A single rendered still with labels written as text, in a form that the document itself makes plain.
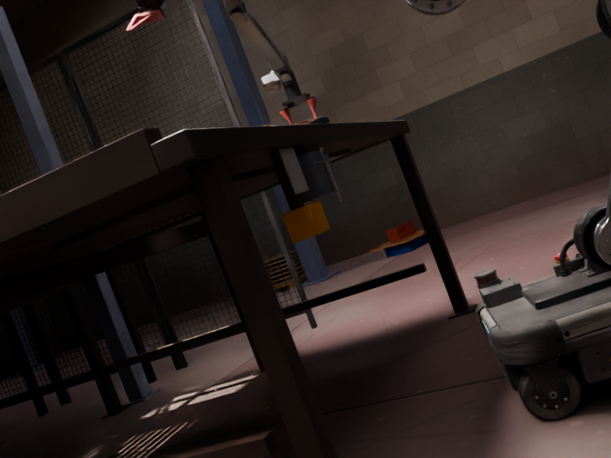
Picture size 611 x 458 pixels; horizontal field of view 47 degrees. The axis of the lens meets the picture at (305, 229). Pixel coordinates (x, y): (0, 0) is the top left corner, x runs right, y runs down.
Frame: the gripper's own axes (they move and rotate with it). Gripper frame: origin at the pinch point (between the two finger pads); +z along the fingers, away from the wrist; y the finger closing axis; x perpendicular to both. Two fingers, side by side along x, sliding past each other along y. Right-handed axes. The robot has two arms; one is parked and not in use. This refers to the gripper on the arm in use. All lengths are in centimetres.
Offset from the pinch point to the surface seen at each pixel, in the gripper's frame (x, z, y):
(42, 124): -83, -59, 171
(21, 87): -80, -82, 172
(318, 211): 92, 28, -23
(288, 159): 91, 13, -20
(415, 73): -471, -31, 13
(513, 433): 96, 95, -50
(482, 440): 95, 95, -42
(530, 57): -452, -3, -95
